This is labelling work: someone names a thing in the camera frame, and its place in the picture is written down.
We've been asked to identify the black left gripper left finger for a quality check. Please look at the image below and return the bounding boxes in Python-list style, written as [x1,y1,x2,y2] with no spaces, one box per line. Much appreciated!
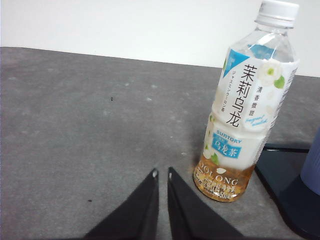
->
[83,167,160,240]

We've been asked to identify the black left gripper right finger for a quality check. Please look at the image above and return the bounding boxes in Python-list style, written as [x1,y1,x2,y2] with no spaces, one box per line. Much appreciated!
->
[166,166,245,240]

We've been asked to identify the jasmine oolong tea bottle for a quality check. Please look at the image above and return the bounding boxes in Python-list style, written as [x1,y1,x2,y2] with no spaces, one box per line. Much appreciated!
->
[192,0,301,204]

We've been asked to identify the blue ribbed plastic cup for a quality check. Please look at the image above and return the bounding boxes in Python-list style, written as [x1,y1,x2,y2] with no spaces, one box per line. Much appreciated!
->
[299,126,320,197]

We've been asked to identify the dark blue rectangular tray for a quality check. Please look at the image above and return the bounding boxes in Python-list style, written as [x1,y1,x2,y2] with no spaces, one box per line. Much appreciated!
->
[254,142,320,240]

